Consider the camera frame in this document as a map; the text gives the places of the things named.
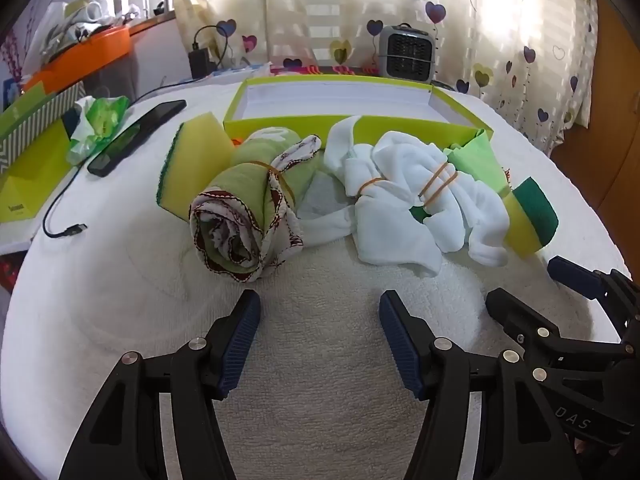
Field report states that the lime green cardboard box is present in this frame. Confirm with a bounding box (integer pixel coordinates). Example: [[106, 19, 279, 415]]
[[222, 74, 493, 150]]

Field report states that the green towel red trim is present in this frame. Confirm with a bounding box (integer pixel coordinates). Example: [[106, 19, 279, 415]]
[[189, 127, 323, 283]]

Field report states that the white blue power strip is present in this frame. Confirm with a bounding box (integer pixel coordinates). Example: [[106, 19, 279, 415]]
[[212, 62, 272, 80]]

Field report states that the cream heart print curtain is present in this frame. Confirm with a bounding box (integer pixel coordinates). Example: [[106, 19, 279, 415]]
[[167, 0, 601, 156]]

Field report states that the black charger adapter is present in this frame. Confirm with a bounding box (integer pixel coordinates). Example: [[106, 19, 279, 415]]
[[188, 49, 213, 79]]

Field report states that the black smartphone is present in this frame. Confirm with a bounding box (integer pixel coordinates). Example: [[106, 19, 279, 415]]
[[87, 100, 187, 177]]

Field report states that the yellow green scrub sponge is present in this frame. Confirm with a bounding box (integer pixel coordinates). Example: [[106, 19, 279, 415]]
[[501, 176, 559, 260], [156, 112, 236, 221]]

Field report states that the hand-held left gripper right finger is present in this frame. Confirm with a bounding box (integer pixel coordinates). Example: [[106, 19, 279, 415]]
[[378, 291, 583, 480]]

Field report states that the green tissue pack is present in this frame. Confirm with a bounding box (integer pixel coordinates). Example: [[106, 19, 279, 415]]
[[66, 95, 132, 166]]

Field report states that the white crumpled clutter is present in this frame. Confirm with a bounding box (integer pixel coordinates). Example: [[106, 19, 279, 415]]
[[39, 0, 132, 56]]

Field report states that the black usb cable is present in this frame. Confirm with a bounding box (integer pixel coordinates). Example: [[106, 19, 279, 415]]
[[42, 76, 201, 239]]

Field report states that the small grey heater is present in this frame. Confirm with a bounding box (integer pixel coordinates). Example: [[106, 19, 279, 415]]
[[377, 24, 437, 83]]

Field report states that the orange plastic tray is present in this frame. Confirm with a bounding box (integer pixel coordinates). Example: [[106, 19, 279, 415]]
[[22, 25, 133, 92]]

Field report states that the pink blossom wall decal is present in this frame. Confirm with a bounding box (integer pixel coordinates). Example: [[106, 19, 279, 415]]
[[0, 12, 28, 83]]

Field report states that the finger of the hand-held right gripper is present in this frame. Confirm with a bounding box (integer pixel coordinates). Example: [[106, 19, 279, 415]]
[[485, 287, 626, 391], [547, 255, 640, 341]]

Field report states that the thin black looped cable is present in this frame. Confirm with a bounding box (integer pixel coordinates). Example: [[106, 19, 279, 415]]
[[192, 25, 237, 70]]

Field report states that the white cloth bundle rubber band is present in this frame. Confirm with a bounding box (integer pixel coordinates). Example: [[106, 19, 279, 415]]
[[300, 115, 443, 278], [372, 132, 511, 268]]

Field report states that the striped lime cardboard box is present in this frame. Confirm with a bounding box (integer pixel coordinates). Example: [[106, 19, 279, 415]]
[[0, 81, 86, 226]]

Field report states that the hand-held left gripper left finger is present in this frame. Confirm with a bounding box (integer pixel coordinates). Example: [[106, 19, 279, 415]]
[[59, 289, 262, 480]]

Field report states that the brown wooden cabinet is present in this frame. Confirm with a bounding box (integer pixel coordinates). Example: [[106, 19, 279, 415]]
[[550, 0, 640, 281]]

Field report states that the light green cloth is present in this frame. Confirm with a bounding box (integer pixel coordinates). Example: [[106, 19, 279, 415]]
[[442, 128, 508, 196]]

